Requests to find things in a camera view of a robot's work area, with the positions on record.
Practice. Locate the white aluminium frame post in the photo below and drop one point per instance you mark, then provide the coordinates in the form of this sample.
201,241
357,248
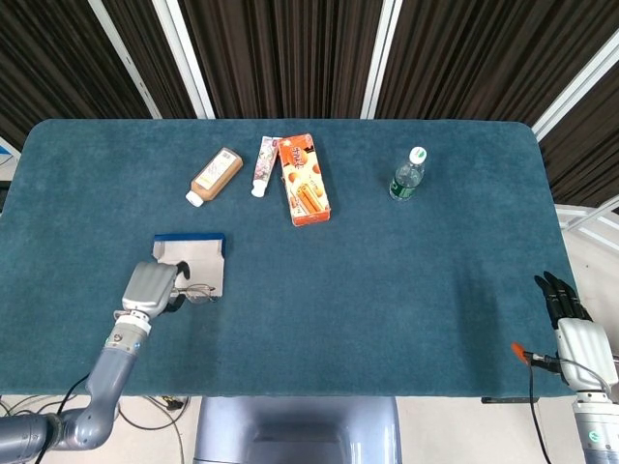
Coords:
126,60
575,92
379,63
186,60

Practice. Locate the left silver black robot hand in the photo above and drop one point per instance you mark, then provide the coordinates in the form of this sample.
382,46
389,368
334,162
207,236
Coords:
147,287

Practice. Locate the blue and white box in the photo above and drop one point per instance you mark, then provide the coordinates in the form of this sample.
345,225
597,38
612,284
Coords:
203,256

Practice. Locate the brown bottle with white cap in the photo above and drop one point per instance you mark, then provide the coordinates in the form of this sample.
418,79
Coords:
215,176

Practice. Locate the right blue grey robot arm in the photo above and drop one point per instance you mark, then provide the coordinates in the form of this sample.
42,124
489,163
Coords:
597,430

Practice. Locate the white metal stand frame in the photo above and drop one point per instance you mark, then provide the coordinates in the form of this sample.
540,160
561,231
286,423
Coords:
587,222

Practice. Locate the teal table cloth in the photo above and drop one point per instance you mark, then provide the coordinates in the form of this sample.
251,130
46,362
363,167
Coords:
362,290

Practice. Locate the left blue grey robot arm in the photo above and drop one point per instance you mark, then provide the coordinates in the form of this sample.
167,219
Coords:
113,372

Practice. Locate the black yellow power plug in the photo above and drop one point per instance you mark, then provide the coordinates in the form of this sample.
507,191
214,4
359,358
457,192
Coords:
173,402

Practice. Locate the blue grey robot torso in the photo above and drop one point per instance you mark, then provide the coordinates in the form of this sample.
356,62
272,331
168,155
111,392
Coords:
295,430

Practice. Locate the white blue sign board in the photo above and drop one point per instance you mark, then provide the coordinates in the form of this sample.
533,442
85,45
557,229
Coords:
7,154

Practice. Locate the white toothpaste tube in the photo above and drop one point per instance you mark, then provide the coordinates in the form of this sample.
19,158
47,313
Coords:
265,166

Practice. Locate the dark brown pleated curtain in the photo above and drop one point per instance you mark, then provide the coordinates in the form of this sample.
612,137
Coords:
290,48

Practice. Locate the orange biscuit box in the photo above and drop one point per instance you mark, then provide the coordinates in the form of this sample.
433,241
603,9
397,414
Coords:
304,181

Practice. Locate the clear water bottle green label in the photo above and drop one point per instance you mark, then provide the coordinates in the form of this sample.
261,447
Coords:
406,181

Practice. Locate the thin metal-framed eyeglasses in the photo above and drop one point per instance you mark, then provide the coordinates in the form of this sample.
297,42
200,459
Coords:
198,295

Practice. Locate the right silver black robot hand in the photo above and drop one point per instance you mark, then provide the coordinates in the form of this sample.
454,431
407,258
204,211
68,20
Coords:
582,348

